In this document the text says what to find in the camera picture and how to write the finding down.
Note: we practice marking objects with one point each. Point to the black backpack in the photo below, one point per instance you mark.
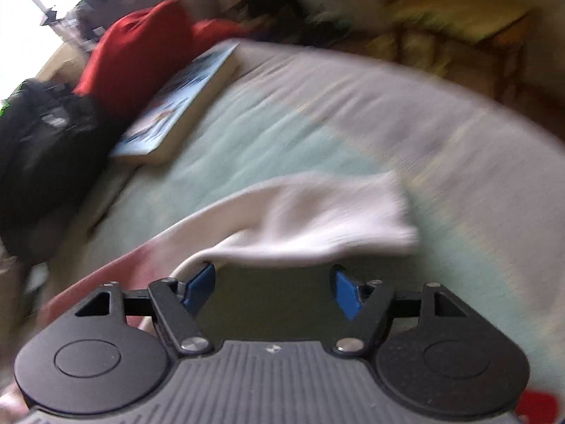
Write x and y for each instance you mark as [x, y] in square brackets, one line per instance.
[44, 150]

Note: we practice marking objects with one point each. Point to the green checked quilt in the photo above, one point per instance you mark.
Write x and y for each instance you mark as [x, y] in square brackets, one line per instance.
[265, 141]

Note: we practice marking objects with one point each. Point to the pink and white sweater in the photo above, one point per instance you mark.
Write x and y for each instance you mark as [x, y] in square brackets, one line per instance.
[309, 221]

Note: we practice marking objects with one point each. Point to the brown wooden furniture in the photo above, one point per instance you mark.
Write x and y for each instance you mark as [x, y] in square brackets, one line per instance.
[485, 53]

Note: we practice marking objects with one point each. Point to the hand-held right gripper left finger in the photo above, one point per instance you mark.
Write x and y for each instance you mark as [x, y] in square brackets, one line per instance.
[198, 287]

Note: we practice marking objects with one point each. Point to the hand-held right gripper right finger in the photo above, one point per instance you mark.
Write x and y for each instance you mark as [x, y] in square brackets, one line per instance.
[346, 291]

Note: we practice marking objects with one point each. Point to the red pillow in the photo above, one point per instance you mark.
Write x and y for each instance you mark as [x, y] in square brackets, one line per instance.
[137, 48]

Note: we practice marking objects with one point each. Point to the thick paperback book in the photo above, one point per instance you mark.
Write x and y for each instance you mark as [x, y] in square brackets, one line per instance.
[176, 101]

